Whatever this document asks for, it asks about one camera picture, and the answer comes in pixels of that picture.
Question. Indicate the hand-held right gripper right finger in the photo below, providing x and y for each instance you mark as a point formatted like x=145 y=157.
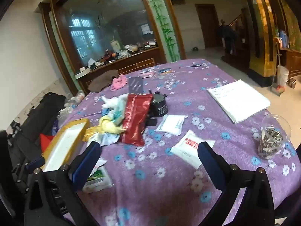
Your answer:
x=208 y=167

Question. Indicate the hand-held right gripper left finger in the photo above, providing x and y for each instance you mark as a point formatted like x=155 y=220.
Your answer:
x=85 y=167

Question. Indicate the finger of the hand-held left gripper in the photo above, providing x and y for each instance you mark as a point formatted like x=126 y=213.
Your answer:
x=35 y=163

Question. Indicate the white packet with red label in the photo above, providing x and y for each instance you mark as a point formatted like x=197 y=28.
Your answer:
x=191 y=149

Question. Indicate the gold cardboard box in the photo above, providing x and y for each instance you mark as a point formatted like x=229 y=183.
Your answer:
x=64 y=143

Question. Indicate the yellow snack packet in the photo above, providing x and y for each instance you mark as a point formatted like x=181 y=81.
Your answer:
x=112 y=126

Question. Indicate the white soft wipes packet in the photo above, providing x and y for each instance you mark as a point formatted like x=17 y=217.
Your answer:
x=171 y=124

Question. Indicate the red foil packet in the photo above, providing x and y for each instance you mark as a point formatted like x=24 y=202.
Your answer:
x=135 y=117

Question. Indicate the green and white tissue pack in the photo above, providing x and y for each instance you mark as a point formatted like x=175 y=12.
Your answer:
x=98 y=179

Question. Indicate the red cloth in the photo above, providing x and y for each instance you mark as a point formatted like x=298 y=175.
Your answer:
x=46 y=143

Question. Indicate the yellow plastic bag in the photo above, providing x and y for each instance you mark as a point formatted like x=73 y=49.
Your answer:
x=92 y=134

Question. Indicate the long black bag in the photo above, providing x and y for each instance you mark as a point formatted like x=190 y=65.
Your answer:
x=40 y=117

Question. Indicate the purple floral tablecloth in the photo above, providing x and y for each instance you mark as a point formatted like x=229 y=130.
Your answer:
x=164 y=181

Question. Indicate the clear cup of sunflower seeds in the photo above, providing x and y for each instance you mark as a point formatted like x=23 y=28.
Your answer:
x=272 y=141

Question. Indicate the white crumpled plastic bag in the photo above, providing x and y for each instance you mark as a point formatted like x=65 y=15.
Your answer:
x=114 y=102

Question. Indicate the small black capacitor box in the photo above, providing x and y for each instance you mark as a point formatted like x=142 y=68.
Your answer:
x=151 y=122

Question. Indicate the white notebook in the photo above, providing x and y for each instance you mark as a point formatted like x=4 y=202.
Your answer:
x=237 y=100

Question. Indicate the black electric motor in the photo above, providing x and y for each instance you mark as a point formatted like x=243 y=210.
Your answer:
x=160 y=106

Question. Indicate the brown cloth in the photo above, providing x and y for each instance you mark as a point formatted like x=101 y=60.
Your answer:
x=101 y=81

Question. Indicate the pink cloth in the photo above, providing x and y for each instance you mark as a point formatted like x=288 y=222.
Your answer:
x=118 y=82

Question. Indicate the grey metal phone stand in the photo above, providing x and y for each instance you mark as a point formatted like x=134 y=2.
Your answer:
x=136 y=86

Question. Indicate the black pen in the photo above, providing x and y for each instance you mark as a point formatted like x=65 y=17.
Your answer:
x=191 y=65

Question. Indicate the clear packet of blue items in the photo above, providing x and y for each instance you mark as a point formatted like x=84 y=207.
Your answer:
x=165 y=70

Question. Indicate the pink face mask pack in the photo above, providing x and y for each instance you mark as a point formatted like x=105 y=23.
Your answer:
x=147 y=73

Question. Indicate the broom with dustpan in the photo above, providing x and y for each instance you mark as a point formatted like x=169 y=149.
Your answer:
x=281 y=75

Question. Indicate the wooden glass cabinet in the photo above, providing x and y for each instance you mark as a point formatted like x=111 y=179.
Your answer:
x=58 y=42

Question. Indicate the golden wooden partition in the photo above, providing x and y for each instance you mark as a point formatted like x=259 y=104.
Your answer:
x=258 y=51

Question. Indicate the wooden staircase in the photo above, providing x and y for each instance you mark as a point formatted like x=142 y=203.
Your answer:
x=237 y=42

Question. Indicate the brown wooden door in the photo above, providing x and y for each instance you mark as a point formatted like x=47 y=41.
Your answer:
x=207 y=26

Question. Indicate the bamboo painted panel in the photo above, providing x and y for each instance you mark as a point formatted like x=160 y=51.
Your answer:
x=164 y=28

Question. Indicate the blue bottle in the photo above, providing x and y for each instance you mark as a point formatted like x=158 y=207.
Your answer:
x=284 y=38

